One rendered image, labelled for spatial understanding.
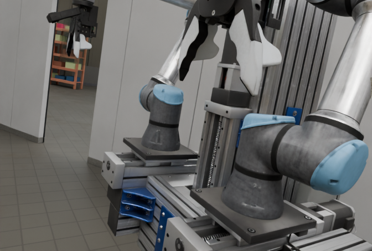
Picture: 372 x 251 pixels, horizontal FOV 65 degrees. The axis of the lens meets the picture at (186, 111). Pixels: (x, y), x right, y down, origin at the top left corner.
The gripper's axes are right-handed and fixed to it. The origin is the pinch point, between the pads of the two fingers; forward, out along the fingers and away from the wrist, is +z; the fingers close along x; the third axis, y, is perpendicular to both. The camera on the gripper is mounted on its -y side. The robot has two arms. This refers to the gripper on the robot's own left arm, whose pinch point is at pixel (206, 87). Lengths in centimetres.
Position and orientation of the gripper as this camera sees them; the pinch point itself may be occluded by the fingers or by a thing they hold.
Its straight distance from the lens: 36.8
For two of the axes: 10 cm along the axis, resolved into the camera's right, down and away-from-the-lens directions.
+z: -1.6, 9.8, 1.3
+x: -5.3, -2.0, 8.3
